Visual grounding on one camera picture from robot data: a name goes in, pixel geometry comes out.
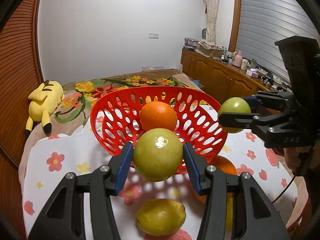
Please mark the white wall switch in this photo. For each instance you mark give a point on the white wall switch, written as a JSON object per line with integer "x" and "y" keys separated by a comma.
{"x": 153, "y": 36}

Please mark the brown louvered wardrobe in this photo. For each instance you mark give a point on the brown louvered wardrobe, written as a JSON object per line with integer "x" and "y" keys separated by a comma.
{"x": 20, "y": 74}

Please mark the grey window blind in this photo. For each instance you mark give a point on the grey window blind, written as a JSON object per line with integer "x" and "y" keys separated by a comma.
{"x": 264, "y": 22}

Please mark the yellow plush toy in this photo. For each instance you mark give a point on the yellow plush toy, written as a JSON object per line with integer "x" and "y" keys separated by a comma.
{"x": 44, "y": 100}

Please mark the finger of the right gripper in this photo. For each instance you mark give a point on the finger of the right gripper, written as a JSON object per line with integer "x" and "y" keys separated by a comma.
{"x": 251, "y": 121}
{"x": 274, "y": 100}

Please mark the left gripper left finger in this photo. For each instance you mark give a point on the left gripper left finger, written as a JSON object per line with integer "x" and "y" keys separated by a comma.
{"x": 62, "y": 217}

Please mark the wall outlet strip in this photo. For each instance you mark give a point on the wall outlet strip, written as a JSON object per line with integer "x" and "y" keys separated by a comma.
{"x": 149, "y": 68}

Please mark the person's right hand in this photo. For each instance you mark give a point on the person's right hand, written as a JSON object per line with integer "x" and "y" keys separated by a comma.
{"x": 291, "y": 156}

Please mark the beige curtain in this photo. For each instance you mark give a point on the beige curtain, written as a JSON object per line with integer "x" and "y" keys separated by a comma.
{"x": 212, "y": 10}

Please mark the pink kettle jug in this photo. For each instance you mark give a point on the pink kettle jug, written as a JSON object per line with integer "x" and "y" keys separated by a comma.
{"x": 237, "y": 59}

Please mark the red perforated plastic basket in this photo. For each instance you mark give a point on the red perforated plastic basket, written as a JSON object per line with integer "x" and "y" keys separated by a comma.
{"x": 125, "y": 115}

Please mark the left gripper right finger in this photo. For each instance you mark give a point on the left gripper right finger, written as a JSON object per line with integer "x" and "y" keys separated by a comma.
{"x": 254, "y": 216}

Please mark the yellow-green oval guava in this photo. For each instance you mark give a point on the yellow-green oval guava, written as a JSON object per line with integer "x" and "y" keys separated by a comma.
{"x": 161, "y": 217}

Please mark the large front orange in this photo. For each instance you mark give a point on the large front orange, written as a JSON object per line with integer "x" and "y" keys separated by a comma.
{"x": 157, "y": 114}

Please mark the cardboard box with cloth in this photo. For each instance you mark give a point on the cardboard box with cloth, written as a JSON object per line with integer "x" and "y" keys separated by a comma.
{"x": 212, "y": 49}

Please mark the wooden sideboard cabinet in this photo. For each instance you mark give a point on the wooden sideboard cabinet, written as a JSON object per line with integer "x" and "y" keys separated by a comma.
{"x": 220, "y": 80}

